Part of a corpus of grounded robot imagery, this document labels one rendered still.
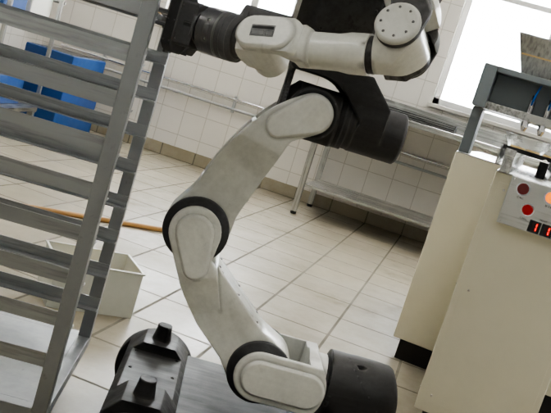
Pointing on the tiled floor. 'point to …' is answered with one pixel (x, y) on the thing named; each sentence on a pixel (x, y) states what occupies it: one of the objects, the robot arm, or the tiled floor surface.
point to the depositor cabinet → (446, 257)
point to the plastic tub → (114, 285)
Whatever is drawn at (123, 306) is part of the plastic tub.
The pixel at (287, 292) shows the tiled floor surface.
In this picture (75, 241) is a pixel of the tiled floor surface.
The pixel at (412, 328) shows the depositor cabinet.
